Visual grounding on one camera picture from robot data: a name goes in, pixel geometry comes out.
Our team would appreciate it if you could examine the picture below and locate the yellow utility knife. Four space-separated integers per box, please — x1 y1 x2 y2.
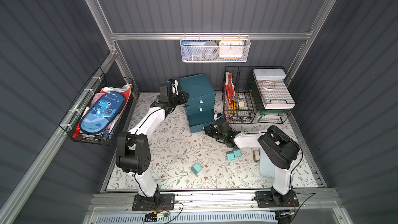
231 99 236 115

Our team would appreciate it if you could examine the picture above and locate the blue box in basket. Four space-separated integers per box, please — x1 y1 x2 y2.
180 40 206 62

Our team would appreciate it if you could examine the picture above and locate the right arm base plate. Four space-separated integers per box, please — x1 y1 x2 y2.
255 190 300 208

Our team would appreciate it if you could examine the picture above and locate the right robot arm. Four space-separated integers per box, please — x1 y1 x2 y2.
204 114 301 196

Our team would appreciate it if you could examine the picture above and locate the black wire desk organizer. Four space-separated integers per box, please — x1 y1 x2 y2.
222 66 296 124

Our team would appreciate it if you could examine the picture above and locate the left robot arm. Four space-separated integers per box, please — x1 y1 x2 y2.
116 79 189 198

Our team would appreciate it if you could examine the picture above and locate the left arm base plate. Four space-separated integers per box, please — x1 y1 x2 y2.
132 194 176 212

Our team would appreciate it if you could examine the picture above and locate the checkered notebook tray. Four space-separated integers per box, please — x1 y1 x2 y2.
255 80 295 110

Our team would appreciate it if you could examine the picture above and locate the white box on organizer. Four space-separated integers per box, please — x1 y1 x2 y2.
253 68 286 80

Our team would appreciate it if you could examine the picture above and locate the white hanging wire basket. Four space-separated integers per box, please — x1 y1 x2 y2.
180 34 251 63

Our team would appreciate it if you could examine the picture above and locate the yellow alarm clock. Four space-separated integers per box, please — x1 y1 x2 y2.
219 40 245 59

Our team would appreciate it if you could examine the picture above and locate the grey tape roll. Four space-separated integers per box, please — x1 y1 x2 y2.
202 41 219 60

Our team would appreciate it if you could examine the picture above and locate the blue dinosaur pencil case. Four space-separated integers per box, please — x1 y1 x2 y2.
79 91 125 135

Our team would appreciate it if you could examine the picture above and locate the teal drawer cabinet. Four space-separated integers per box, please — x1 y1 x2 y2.
179 74 216 133

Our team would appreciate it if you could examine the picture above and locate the clear tape roll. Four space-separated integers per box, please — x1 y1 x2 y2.
262 80 276 91

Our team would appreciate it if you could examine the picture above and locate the black wall wire basket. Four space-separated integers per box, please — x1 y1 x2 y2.
60 70 134 146

